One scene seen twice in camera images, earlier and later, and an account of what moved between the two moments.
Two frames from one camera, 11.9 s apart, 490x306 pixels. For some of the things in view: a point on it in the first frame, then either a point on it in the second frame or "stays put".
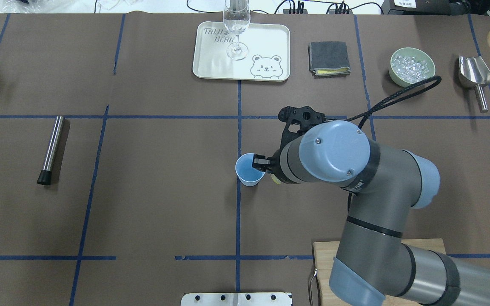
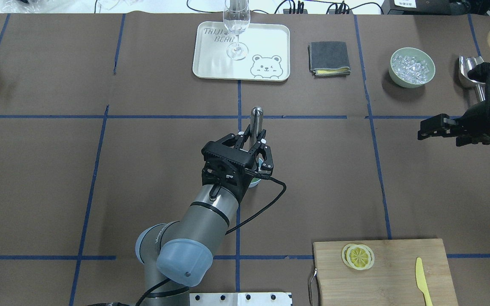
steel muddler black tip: [44, 177] to [256, 126]
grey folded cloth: [328, 59] stays put
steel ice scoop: [473, 74] stays put
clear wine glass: [236, 16] stays put
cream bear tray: [269, 58] stays put
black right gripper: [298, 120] to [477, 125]
